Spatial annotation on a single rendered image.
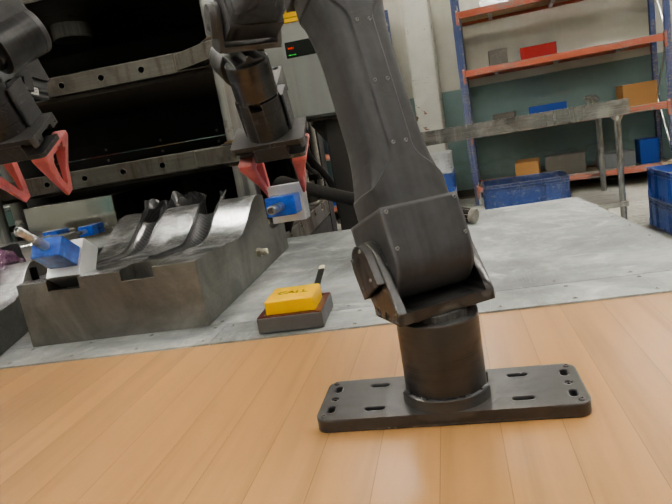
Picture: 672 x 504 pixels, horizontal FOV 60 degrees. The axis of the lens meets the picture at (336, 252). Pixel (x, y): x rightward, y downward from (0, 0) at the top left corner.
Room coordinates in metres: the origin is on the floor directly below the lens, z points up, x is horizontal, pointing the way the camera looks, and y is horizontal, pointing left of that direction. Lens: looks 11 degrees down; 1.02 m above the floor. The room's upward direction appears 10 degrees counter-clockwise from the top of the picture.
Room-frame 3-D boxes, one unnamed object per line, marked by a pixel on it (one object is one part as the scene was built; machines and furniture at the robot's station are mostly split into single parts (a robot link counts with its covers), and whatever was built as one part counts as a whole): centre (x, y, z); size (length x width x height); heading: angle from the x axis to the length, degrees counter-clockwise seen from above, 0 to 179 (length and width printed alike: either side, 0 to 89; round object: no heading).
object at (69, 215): (1.89, 0.67, 0.87); 0.50 x 0.27 x 0.17; 170
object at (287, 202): (0.82, 0.06, 0.93); 0.13 x 0.05 x 0.05; 171
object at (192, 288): (1.01, 0.27, 0.87); 0.50 x 0.26 x 0.14; 170
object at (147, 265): (0.78, 0.26, 0.87); 0.05 x 0.05 x 0.04; 80
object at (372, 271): (0.43, -0.06, 0.90); 0.09 x 0.06 x 0.06; 111
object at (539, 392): (0.43, -0.07, 0.84); 0.20 x 0.07 x 0.08; 78
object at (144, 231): (1.00, 0.28, 0.92); 0.35 x 0.16 x 0.09; 170
